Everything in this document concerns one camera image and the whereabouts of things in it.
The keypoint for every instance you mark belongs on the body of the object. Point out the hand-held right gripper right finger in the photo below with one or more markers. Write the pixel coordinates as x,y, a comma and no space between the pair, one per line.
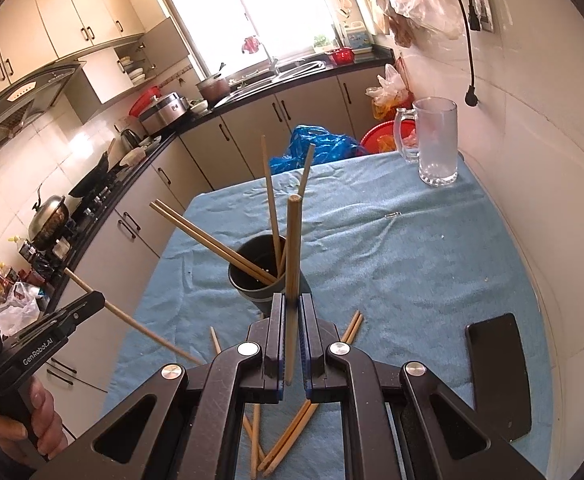
308,355

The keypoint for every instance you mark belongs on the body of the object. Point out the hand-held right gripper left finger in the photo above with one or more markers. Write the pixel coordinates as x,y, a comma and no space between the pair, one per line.
277,355

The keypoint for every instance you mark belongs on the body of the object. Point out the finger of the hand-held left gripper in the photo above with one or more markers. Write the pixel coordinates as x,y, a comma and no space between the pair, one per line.
79,312

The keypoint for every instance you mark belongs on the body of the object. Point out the dark grey utensil holder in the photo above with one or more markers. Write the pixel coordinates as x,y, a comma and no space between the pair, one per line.
244,285

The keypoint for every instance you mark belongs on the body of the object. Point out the brown wooden chopstick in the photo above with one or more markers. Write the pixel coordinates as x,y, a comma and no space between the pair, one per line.
270,200
287,432
293,250
306,170
292,438

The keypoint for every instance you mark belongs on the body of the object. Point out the person's left hand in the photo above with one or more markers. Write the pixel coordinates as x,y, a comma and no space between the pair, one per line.
47,420

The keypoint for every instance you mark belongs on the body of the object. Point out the white plastic bag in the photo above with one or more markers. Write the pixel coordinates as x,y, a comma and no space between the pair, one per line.
19,310

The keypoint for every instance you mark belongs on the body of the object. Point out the small metal box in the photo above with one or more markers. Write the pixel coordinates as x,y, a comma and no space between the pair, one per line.
61,249

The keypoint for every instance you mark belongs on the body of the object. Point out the oil bottle with yellow cap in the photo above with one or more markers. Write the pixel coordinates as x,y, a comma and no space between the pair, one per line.
24,247

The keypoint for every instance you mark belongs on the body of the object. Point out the steel wok with lid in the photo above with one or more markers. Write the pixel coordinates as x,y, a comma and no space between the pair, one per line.
47,220

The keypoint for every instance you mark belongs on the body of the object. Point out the black gas stove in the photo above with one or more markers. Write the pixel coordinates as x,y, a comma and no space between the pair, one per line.
97,200

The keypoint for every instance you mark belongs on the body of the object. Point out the blue tablecloth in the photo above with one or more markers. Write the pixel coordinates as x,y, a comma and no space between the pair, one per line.
397,270

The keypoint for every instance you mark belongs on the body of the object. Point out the black frying pan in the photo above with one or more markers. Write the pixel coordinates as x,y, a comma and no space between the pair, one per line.
89,180

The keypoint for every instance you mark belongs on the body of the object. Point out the white dish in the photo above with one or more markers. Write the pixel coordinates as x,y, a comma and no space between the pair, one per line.
133,158

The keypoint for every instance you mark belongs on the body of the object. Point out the steel kettle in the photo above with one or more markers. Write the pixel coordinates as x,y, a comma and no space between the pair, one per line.
129,139

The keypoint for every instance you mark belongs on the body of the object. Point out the black phone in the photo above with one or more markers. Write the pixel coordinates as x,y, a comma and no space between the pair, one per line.
499,375

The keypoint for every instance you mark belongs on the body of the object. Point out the blue plastic bag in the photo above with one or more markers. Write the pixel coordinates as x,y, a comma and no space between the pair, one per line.
327,147

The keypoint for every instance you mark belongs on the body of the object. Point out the silver rice cooker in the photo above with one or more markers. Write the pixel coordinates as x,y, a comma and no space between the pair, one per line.
164,112

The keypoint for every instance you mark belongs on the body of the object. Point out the red plastic lid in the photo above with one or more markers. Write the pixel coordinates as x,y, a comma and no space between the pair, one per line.
144,100

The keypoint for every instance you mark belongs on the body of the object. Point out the range hood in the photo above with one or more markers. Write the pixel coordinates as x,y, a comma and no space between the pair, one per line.
22,95

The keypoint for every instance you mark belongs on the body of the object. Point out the red plastic basin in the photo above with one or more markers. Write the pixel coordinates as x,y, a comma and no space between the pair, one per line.
379,137

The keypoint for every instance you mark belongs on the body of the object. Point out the small white bowl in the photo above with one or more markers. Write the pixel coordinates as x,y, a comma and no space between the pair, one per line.
198,106

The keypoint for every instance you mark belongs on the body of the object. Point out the clear glass mug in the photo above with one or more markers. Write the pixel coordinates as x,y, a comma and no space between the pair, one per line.
437,145

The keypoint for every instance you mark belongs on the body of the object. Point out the stack of white dishes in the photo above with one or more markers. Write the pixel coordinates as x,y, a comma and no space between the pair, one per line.
134,70

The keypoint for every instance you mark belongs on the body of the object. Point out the brown cooking pot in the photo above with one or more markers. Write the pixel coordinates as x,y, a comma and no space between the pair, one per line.
213,87

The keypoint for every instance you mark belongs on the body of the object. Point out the clear bag with orange contents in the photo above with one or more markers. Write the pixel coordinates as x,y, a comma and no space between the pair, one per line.
389,92

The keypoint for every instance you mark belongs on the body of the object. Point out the steel sink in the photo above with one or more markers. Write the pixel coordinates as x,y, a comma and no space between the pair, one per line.
277,77

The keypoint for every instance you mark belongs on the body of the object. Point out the steel faucet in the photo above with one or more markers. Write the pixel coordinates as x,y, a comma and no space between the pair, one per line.
271,60

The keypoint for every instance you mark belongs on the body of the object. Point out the beige upper kitchen cabinets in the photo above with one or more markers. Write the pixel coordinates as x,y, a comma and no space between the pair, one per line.
62,15

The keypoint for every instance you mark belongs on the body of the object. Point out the red plastic basket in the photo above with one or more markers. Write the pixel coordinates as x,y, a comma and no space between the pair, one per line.
339,56

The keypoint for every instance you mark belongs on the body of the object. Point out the black kitchen countertop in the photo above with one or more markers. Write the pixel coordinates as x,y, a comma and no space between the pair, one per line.
377,55

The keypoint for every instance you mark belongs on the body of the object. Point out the pink cloth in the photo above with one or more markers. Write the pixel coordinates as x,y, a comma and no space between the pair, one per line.
250,45

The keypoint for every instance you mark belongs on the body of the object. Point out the white detergent bottle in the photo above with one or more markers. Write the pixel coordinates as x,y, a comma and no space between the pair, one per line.
358,35

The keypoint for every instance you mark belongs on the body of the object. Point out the kitchen window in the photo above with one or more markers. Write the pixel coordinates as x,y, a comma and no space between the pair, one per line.
272,5

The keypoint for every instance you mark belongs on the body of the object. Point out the hanging plastic bags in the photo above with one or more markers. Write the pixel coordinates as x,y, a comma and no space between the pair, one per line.
422,0

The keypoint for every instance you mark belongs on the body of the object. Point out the wall power socket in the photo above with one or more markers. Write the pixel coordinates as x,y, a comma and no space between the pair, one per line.
482,7

